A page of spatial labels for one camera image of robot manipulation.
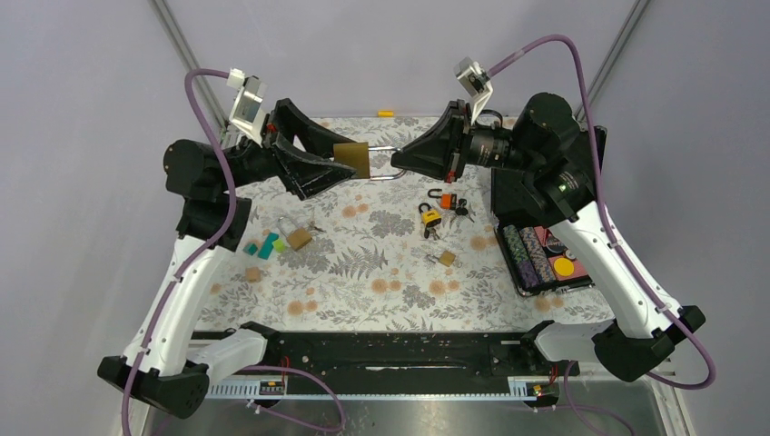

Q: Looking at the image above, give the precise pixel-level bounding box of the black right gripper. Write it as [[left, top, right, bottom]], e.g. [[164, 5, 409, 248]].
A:
[[391, 98, 540, 183]]

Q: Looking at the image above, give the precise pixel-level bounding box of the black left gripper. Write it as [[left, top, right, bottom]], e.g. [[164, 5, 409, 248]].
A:
[[220, 100, 361, 198]]

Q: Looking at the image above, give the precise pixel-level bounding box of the yellow black padlock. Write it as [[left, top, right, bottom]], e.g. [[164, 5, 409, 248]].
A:
[[418, 203, 442, 240]]

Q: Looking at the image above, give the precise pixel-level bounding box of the large brass padlock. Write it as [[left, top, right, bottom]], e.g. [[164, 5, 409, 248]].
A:
[[276, 215, 325, 252]]

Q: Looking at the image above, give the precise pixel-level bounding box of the small brass padlock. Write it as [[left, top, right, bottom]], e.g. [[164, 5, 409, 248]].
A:
[[426, 251, 457, 267]]

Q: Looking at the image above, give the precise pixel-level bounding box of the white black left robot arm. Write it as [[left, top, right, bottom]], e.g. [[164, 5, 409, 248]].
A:
[[97, 99, 355, 419]]

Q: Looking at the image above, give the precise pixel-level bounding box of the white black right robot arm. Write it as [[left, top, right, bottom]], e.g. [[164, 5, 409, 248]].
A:
[[390, 93, 705, 382]]

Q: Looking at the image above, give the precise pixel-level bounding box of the orange padlock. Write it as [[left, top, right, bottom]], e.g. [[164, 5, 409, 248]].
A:
[[427, 189, 458, 210]]

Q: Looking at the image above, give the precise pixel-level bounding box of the black keys bunch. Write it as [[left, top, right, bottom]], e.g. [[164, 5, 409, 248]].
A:
[[454, 198, 474, 223]]

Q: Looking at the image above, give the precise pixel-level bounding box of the teal long block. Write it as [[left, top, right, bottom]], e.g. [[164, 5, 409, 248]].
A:
[[257, 233, 280, 260]]

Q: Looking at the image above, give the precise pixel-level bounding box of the floral patterned mat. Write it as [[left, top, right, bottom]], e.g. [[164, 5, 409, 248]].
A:
[[196, 117, 612, 332]]

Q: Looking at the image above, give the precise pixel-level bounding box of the teal small block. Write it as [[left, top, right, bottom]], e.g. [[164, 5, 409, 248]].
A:
[[243, 243, 259, 256]]

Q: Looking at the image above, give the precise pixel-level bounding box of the wooden cube block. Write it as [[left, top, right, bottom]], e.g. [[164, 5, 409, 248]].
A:
[[244, 267, 262, 283]]

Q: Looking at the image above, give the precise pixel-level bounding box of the black poker chip case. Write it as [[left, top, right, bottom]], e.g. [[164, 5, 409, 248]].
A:
[[490, 126, 607, 297]]

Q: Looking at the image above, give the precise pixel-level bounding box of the yellow poker chip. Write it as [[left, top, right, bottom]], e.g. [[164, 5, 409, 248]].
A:
[[552, 257, 576, 280]]

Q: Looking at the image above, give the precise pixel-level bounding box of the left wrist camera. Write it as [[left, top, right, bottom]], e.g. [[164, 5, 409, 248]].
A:
[[226, 68, 267, 144]]

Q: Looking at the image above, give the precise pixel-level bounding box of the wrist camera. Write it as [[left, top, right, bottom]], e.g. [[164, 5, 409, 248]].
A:
[[453, 57, 493, 124], [226, 68, 267, 144]]

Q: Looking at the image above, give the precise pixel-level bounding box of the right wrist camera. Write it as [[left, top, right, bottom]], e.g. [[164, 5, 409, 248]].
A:
[[453, 57, 493, 124]]

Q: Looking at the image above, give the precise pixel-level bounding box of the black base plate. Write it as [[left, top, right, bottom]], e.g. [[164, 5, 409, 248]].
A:
[[223, 331, 581, 396]]

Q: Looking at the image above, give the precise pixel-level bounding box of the white slotted cable duct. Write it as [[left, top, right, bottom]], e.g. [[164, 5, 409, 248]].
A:
[[205, 375, 561, 401]]

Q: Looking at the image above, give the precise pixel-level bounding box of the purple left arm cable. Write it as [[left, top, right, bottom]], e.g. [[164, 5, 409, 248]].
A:
[[120, 67, 347, 436]]

